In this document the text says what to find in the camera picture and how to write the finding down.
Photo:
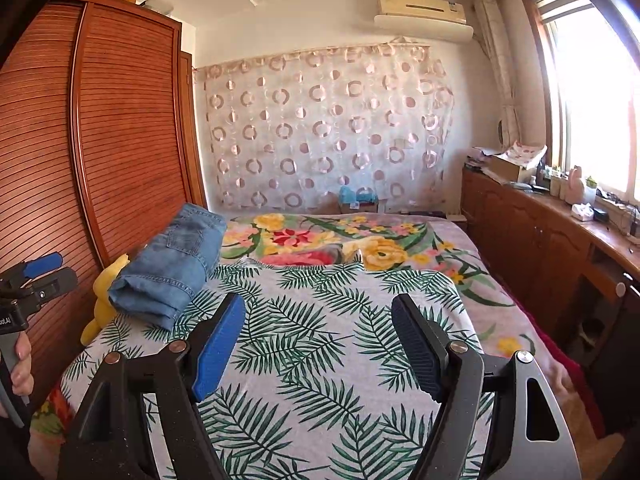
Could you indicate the circle-patterned sheer curtain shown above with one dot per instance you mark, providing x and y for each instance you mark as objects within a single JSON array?
[{"x": 325, "y": 130}]

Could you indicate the person's left hand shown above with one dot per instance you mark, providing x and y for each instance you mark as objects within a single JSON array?
[{"x": 24, "y": 375}]

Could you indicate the blue denim pants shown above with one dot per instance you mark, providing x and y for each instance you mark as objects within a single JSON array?
[{"x": 192, "y": 240}]

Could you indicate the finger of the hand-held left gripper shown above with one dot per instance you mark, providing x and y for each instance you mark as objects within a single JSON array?
[
  {"x": 57, "y": 285},
  {"x": 45, "y": 264}
]

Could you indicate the floral blanket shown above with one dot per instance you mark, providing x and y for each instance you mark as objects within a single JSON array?
[{"x": 300, "y": 240}]

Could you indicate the white bundle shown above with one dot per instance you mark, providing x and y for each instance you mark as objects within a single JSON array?
[{"x": 157, "y": 6}]

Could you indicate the tied white window curtain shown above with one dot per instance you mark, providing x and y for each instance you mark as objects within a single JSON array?
[{"x": 497, "y": 60}]

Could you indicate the small black device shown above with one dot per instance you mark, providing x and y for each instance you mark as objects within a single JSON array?
[{"x": 601, "y": 215}]

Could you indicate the wooden sideboard cabinet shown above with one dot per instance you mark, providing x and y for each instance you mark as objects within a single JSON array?
[{"x": 520, "y": 230}]

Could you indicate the wooden louvered wardrobe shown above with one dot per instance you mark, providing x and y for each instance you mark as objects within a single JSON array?
[{"x": 50, "y": 160}]

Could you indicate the blue plastic bag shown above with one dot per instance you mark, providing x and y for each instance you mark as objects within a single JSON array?
[{"x": 356, "y": 195}]

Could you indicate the dark red blanket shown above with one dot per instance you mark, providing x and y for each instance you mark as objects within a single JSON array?
[{"x": 565, "y": 370}]

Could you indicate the bundled blue denim garment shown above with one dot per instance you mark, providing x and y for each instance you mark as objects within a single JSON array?
[{"x": 150, "y": 300}]

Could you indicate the wall air conditioner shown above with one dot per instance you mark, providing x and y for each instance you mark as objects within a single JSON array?
[{"x": 420, "y": 7}]

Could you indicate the leaf-print bed sheet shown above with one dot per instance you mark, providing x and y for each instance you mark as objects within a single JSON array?
[{"x": 325, "y": 320}]

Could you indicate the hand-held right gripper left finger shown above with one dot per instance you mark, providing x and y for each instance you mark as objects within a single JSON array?
[{"x": 220, "y": 345}]

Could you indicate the wooden framed window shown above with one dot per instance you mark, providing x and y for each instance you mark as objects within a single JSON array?
[{"x": 595, "y": 85}]

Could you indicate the floral printed paper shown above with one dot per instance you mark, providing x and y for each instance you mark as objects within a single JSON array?
[{"x": 525, "y": 152}]

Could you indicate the stack of papers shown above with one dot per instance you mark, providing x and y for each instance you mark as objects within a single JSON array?
[{"x": 477, "y": 159}]

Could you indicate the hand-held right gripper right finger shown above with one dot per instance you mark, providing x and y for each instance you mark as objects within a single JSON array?
[{"x": 420, "y": 350}]

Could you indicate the yellow plush toy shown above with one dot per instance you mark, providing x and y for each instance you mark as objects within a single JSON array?
[{"x": 105, "y": 285}]

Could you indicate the white tissue box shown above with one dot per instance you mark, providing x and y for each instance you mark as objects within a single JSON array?
[{"x": 582, "y": 212}]

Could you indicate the small cardboard box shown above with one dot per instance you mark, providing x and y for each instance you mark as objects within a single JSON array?
[{"x": 360, "y": 208}]

